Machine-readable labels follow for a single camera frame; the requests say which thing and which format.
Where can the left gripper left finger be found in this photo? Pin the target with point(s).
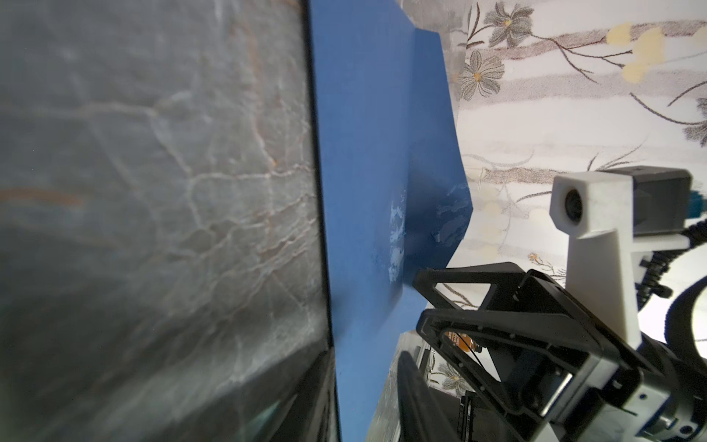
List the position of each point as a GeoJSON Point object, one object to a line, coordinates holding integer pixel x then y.
{"type": "Point", "coordinates": [291, 400]}

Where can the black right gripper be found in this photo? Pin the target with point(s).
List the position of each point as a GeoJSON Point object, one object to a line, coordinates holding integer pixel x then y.
{"type": "Point", "coordinates": [548, 362]}

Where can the dark blue envelope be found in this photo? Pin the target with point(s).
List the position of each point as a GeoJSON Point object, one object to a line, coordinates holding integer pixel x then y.
{"type": "Point", "coordinates": [395, 197]}

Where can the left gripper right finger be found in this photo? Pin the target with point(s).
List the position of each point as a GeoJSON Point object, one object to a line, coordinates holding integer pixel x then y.
{"type": "Point", "coordinates": [421, 417]}

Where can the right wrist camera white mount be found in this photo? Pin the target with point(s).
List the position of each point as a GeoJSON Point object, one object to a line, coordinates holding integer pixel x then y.
{"type": "Point", "coordinates": [614, 219]}

